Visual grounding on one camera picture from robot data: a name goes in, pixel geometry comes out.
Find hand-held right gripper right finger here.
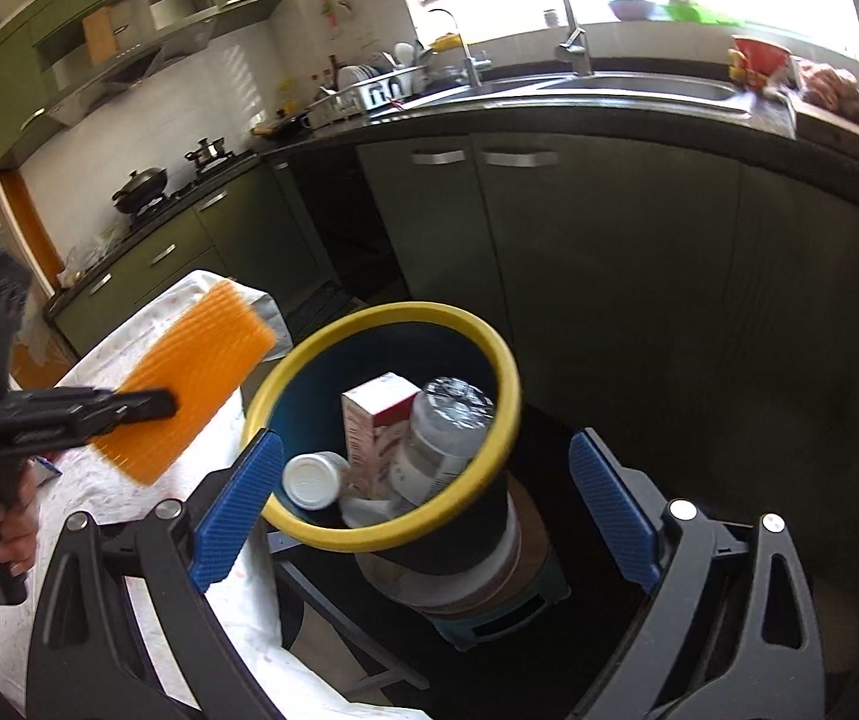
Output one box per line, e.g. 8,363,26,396
568,427,828,720

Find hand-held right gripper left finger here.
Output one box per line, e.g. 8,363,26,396
25,427,288,720

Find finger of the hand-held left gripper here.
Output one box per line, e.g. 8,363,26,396
40,387,179,445

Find small white bottle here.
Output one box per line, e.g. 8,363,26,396
281,451,352,512

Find orange textured sponge pad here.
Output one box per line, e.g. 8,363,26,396
85,277,277,488

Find red and white carton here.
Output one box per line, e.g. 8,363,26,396
341,373,423,503

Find clear plastic bottle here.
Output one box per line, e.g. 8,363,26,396
388,375,498,507

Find black bin with yellow rim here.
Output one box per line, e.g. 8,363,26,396
241,302,524,593

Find clear plastic bags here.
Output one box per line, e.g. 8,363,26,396
58,229,127,286

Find round brown and white stand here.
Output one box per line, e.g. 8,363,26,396
358,487,551,620

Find black wok with lid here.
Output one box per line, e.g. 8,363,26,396
110,167,172,215

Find green upper kitchen cabinets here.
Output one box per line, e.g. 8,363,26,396
0,0,288,170

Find green kitchen cabinets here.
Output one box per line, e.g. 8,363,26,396
0,0,288,170
43,101,859,541

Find steel cooking pot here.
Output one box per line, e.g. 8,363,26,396
185,136,232,170

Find steel range hood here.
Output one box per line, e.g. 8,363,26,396
43,19,217,128

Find green lower kitchen cabinets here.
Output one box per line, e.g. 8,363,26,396
43,101,859,541

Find gas stove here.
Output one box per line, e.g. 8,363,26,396
110,150,262,222

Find dark frying pan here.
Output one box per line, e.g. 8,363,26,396
250,112,314,140

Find dish rack with dishes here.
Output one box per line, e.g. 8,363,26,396
310,64,431,121

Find steel kitchen sink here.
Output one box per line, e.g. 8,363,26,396
400,73,749,117

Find tall steel faucet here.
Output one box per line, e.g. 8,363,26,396
548,0,644,76

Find small steel faucet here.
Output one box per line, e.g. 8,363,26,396
429,9,494,87

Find plastic bag of food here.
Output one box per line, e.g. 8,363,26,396
797,60,859,128

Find red bowl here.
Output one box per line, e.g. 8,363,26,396
729,35,798,87

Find green plastic container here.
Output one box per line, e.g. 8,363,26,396
662,0,731,23

